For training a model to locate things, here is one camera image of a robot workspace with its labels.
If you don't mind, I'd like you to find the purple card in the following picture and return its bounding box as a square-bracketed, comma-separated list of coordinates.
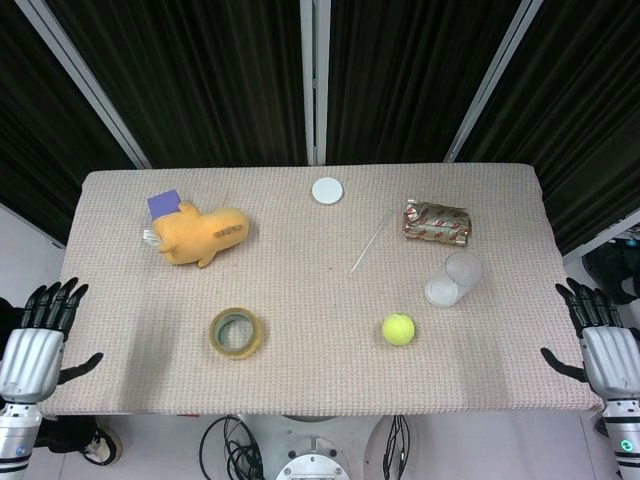
[147, 188, 182, 221]

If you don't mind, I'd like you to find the black coiled cable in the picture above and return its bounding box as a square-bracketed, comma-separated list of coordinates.
[199, 414, 267, 480]

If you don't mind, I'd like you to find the black and white sneaker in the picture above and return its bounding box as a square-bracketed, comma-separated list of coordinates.
[79, 414, 123, 464]

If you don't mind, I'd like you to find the gold foil snack packet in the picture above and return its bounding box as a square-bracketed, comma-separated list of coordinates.
[400, 199, 474, 249]

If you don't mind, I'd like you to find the beige waffle tablecloth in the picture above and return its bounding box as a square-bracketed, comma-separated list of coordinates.
[38, 168, 609, 418]

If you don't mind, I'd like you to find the black hanging cable bundle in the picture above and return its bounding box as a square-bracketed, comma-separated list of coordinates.
[381, 414, 417, 480]

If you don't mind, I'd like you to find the clear plastic straw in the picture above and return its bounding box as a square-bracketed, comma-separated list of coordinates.
[350, 206, 394, 274]

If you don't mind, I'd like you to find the grey robot torso base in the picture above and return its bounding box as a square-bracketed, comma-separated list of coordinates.
[274, 414, 352, 480]

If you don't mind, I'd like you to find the clear packing tape roll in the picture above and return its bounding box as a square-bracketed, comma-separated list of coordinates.
[208, 306, 267, 361]

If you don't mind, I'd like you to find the orange plush animal toy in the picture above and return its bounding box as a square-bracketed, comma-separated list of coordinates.
[149, 200, 252, 270]

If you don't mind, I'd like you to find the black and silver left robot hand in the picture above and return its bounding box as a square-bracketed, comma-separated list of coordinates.
[0, 277, 105, 404]

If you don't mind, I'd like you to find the round white lid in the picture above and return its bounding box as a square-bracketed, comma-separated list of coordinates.
[311, 177, 346, 205]

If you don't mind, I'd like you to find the grey metal frame post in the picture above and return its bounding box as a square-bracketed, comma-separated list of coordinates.
[298, 0, 330, 166]
[443, 0, 537, 164]
[18, 0, 152, 170]

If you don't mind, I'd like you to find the black curtain panel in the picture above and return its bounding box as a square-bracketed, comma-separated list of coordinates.
[0, 0, 142, 249]
[324, 0, 520, 164]
[44, 0, 309, 169]
[455, 0, 640, 257]

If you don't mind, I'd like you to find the black trouser leg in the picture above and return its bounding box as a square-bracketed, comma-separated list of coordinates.
[35, 414, 101, 454]

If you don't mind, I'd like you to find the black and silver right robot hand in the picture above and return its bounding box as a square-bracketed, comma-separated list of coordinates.
[540, 278, 640, 402]

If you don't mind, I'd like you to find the yellow tennis ball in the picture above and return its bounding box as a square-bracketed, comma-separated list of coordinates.
[382, 312, 417, 347]

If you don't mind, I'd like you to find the black equipment with teal lights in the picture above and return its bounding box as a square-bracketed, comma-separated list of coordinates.
[583, 238, 640, 307]

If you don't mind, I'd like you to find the clear plastic cup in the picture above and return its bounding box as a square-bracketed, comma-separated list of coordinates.
[424, 250, 485, 308]

